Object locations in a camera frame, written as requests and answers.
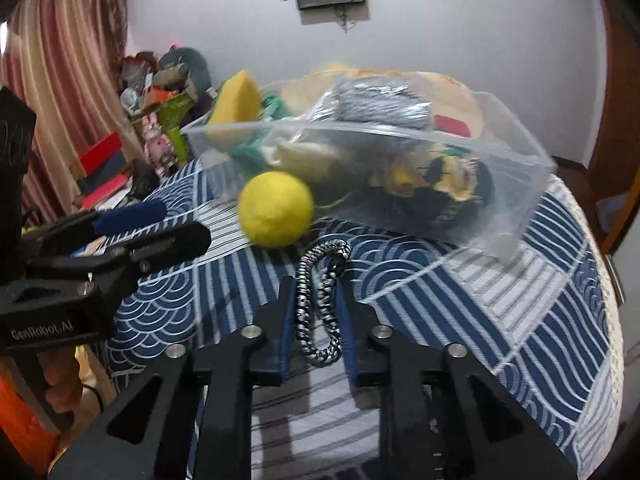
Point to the yellow green sponge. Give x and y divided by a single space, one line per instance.
238 100

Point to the black patterned sock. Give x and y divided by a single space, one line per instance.
426 214

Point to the yellow white patterned cloth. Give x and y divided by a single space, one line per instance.
399 171

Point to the clear plastic storage box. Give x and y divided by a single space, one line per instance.
516 160

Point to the brown wooden door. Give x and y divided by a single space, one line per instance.
614 164

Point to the red box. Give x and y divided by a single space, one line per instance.
98 154

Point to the green knitted glove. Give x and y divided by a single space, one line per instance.
248 154

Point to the pink rabbit figure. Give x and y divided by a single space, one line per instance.
157 147

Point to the yellow felt ball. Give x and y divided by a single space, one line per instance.
275 209

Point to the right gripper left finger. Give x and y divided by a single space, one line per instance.
189 412

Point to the grey knit item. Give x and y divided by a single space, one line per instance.
396 101

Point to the striped pink brown curtain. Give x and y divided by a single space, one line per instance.
63 60

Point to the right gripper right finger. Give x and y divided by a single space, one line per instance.
443 415

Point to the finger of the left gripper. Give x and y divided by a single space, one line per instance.
130 217
146 253

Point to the person's left hand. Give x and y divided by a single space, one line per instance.
61 371

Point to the blue white patterned tablecloth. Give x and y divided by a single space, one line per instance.
545 323

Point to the green box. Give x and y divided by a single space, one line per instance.
169 115

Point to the grey dinosaur plush toy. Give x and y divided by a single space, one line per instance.
183 68

